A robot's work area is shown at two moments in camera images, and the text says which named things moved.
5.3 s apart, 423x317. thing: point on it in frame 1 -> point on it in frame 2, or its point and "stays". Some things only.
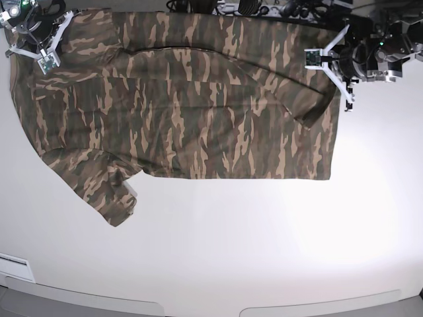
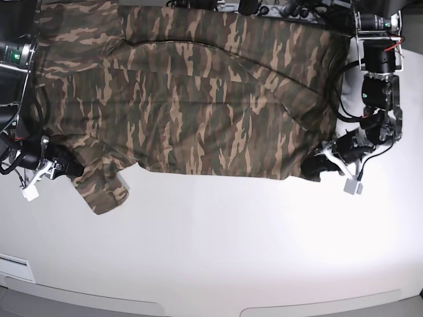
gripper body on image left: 42,34 -> 63,164
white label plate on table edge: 16,267 stays
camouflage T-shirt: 184,95 stays
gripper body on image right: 346,57 -> 347,148
